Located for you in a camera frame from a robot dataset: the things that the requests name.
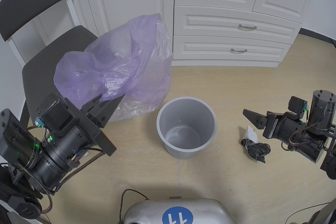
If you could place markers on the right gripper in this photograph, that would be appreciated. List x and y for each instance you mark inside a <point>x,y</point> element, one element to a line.
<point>282,127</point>

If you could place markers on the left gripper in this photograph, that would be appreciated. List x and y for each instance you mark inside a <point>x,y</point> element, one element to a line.
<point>91,133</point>

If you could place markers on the purple plastic bag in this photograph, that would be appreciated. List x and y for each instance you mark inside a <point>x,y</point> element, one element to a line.
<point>118,68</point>

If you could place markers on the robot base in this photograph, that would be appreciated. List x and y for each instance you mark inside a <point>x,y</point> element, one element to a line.
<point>147,212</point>

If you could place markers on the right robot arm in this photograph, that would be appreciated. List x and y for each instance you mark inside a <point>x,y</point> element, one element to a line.
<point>321,112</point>

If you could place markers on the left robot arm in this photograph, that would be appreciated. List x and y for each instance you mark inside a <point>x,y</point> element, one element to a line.
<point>18,139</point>

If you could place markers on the crumpled black plastic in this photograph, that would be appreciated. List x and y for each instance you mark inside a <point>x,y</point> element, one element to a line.
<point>258,150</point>

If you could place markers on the white trash bin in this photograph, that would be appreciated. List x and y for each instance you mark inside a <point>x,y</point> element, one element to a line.
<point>168,118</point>

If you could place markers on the crumpled white paper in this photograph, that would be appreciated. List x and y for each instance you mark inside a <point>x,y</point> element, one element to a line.
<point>250,135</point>

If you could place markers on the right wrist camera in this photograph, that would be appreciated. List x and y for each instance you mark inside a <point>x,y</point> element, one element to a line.
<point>296,104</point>

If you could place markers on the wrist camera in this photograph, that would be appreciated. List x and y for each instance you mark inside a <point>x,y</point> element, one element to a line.
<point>52,107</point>
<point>296,104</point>

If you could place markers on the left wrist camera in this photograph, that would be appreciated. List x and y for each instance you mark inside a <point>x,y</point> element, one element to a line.
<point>52,107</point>

